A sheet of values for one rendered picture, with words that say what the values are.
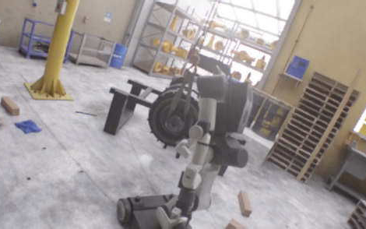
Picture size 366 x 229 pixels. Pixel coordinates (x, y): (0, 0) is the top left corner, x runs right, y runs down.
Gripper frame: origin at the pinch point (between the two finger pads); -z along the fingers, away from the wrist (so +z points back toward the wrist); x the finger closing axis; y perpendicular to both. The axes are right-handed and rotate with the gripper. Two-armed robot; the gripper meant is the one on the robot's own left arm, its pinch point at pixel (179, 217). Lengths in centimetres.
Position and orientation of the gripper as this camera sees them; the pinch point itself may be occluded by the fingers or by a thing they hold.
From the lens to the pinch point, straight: 125.6
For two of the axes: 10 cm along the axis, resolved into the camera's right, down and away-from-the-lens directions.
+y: -4.9, -1.3, -8.6
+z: 2.7, -9.6, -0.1
